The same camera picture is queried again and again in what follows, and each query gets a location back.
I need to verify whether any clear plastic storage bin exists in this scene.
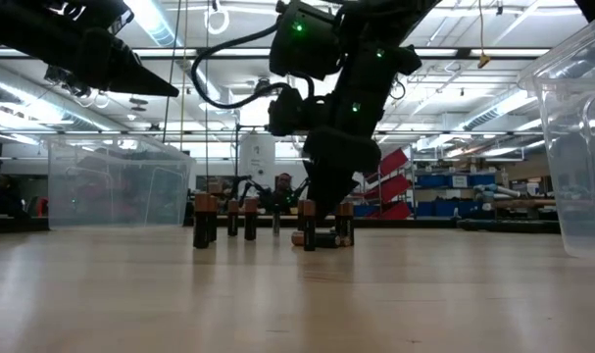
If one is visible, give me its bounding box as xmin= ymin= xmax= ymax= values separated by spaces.
xmin=517 ymin=22 xmax=595 ymax=260
xmin=46 ymin=134 xmax=196 ymax=230

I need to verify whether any person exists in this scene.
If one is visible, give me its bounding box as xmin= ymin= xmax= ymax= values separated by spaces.
xmin=272 ymin=172 xmax=298 ymax=207

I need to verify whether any white cable ring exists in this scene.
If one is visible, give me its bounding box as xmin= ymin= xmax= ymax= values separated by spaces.
xmin=204 ymin=0 xmax=231 ymax=36

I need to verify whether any wooden workbench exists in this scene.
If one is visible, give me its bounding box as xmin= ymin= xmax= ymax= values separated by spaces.
xmin=492 ymin=198 xmax=558 ymax=210

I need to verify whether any black hanging cable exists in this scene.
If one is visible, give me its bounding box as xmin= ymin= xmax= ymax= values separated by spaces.
xmin=162 ymin=0 xmax=181 ymax=144
xmin=205 ymin=0 xmax=211 ymax=192

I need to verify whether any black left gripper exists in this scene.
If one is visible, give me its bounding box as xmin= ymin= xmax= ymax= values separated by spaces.
xmin=75 ymin=26 xmax=179 ymax=97

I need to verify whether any yellow hanging hook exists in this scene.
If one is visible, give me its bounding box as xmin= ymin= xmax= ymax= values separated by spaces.
xmin=476 ymin=0 xmax=492 ymax=70

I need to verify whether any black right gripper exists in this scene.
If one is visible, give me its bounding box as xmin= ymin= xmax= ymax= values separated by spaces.
xmin=268 ymin=86 xmax=382 ymax=217

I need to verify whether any grey cylinder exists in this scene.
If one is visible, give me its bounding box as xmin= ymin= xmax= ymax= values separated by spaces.
xmin=472 ymin=183 xmax=521 ymax=200

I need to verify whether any black looped gripper cable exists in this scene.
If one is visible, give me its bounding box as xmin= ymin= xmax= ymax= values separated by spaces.
xmin=190 ymin=22 xmax=318 ymax=110

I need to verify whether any white cylindrical tank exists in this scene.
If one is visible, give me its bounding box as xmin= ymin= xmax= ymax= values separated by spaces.
xmin=238 ymin=131 xmax=277 ymax=177

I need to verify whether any silver air duct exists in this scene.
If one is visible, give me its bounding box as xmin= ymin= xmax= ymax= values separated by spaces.
xmin=183 ymin=63 xmax=237 ymax=117
xmin=461 ymin=87 xmax=541 ymax=132
xmin=0 ymin=61 xmax=126 ymax=133

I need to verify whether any round black ceiling device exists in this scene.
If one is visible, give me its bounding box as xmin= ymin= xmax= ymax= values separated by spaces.
xmin=253 ymin=76 xmax=274 ymax=97

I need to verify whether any black ceiling-mounted device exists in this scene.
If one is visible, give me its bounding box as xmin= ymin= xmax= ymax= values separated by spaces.
xmin=44 ymin=66 xmax=93 ymax=99

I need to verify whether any grey metal shelf rack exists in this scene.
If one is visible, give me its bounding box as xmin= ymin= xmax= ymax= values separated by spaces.
xmin=410 ymin=146 xmax=507 ymax=220

